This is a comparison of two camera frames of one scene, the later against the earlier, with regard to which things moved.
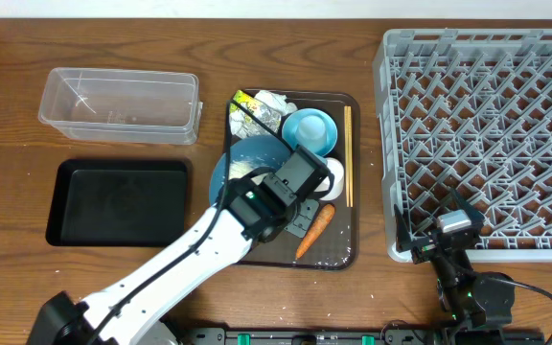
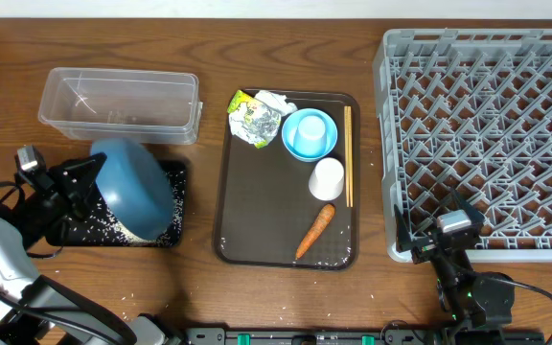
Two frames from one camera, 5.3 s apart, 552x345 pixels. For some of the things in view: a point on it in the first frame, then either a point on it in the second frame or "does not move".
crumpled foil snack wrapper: [243, 126] does not move
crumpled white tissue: [276, 102] does not move
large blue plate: [269, 149] → [134, 188]
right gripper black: [404, 238] does not move
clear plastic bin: [123, 105] does not move
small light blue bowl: [311, 128] does not move
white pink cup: [336, 169] does not move
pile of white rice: [240, 169] → [93, 220]
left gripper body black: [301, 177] → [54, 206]
